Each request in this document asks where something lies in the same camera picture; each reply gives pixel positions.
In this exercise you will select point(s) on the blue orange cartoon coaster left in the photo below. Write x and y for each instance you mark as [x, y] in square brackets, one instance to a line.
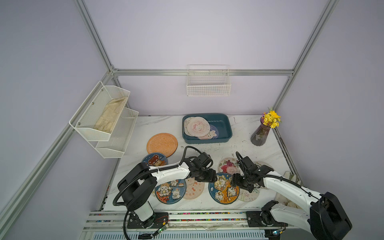
[171, 192]

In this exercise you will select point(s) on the cream work gloves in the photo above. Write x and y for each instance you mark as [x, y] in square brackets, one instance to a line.
[283, 200]

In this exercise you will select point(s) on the blue denim bear coaster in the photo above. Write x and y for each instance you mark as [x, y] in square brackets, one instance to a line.
[155, 160]

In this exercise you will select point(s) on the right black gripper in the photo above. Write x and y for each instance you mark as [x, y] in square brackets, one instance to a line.
[240, 180]

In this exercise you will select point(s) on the teal plastic storage box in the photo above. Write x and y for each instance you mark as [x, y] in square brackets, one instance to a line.
[220, 121]

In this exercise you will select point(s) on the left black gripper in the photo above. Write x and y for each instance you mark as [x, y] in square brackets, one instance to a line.
[211, 176]

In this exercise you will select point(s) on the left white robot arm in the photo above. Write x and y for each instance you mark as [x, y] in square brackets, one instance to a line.
[135, 188]

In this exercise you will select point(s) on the beige cloth in shelf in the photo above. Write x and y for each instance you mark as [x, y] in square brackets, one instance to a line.
[110, 115]

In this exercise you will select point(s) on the beige puppy round coaster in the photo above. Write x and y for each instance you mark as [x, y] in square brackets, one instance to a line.
[259, 164]

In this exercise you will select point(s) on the white butterfly round coaster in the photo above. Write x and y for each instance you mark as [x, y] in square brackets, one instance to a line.
[186, 123]

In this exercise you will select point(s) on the pink bunny bow coaster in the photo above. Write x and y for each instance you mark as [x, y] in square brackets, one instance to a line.
[193, 189]

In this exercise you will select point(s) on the red rose round coaster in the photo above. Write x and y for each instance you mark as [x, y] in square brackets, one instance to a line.
[229, 166]

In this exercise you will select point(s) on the white wire wall basket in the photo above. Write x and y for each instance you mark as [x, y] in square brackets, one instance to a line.
[208, 81]

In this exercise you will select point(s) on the yellow flower bunch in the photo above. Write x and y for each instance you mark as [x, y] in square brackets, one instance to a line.
[271, 119]

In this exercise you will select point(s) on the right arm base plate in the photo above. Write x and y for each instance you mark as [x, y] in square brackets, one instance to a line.
[262, 219]

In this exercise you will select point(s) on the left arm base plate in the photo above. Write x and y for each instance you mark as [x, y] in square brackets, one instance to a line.
[154, 222]

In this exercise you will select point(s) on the blue yellow cartoon coaster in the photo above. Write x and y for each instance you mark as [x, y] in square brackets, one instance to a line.
[221, 191]

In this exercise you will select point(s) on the white mesh two-tier shelf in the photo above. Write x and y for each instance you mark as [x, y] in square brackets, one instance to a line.
[112, 145]

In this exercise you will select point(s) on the orange woven round coaster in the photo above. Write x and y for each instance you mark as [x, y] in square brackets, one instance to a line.
[163, 143]

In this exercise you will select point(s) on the pink kitty round coaster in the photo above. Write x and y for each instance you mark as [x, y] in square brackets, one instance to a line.
[199, 127]

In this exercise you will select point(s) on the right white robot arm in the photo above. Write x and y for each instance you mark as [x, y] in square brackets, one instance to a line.
[322, 215]

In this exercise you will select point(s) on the purple bunny round coaster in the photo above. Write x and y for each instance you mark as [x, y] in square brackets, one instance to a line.
[213, 134]

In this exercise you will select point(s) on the white pink butterfly coaster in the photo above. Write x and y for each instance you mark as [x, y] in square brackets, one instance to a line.
[246, 196]

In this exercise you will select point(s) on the aluminium mounting rail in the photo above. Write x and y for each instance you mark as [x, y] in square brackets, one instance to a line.
[178, 220]

